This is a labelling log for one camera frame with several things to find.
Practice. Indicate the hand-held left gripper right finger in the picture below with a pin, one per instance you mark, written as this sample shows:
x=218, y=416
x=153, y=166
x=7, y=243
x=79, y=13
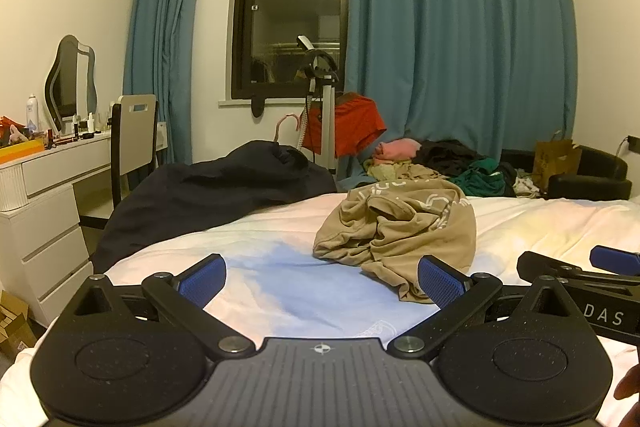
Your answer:
x=440, y=279

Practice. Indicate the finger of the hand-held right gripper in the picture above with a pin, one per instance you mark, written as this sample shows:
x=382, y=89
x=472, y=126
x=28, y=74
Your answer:
x=575, y=274
x=617, y=259

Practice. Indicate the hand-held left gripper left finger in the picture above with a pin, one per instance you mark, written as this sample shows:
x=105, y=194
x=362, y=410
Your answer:
x=202, y=279

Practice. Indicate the tan printed t-shirt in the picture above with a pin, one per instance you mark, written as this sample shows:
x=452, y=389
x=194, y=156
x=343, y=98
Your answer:
x=400, y=227

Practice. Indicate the pink clothes hanger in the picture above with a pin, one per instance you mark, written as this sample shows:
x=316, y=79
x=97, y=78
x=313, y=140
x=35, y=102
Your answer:
x=285, y=122

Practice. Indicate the person's right hand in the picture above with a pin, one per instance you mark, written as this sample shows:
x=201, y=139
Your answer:
x=629, y=387

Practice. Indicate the dark blanket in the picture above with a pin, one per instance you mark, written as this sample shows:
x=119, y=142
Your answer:
x=210, y=192

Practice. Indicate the black sofa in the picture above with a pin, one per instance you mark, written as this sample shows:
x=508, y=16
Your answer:
x=600, y=172

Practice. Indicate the pastel bed sheet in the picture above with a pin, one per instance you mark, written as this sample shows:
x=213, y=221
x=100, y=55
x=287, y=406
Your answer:
x=300, y=277

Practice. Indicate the white cloth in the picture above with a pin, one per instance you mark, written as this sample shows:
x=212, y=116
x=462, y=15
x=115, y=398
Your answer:
x=525, y=187

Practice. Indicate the brown paper bag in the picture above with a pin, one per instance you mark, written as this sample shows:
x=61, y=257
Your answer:
x=555, y=162

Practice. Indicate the beige cloth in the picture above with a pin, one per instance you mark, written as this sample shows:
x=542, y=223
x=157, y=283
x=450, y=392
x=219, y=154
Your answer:
x=400, y=169

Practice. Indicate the black cloth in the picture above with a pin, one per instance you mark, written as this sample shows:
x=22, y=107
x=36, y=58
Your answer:
x=450, y=154

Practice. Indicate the pink cloth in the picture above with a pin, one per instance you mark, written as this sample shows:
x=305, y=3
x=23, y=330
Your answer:
x=397, y=149

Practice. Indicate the white drawer cabinet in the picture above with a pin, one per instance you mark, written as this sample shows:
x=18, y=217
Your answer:
x=45, y=247

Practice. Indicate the white backed chair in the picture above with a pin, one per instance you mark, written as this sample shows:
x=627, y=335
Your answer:
x=132, y=132

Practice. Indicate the red shirt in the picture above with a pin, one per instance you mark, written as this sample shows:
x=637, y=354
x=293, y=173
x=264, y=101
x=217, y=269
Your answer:
x=355, y=122

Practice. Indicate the white dressing table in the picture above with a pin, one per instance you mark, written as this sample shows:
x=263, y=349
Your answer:
x=60, y=167

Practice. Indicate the cardboard box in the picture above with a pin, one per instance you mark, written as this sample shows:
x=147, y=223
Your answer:
x=12, y=327

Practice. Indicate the garment steamer stand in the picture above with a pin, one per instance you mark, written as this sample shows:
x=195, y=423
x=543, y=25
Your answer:
x=327, y=117

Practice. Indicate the orange box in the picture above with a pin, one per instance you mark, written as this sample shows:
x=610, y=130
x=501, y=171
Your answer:
x=17, y=153

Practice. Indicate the white spray bottle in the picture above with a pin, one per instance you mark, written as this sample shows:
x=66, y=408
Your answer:
x=32, y=114

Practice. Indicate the wavy vanity mirror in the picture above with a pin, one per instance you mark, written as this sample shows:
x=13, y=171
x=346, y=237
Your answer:
x=65, y=82

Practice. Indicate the wide blue curtain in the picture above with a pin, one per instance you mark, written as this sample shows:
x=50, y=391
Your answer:
x=450, y=32

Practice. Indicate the narrow blue curtain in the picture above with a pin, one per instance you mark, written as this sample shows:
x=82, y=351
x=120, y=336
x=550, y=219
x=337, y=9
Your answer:
x=165, y=32

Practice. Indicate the dark framed window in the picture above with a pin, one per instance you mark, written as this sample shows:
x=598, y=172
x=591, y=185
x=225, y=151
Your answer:
x=290, y=7

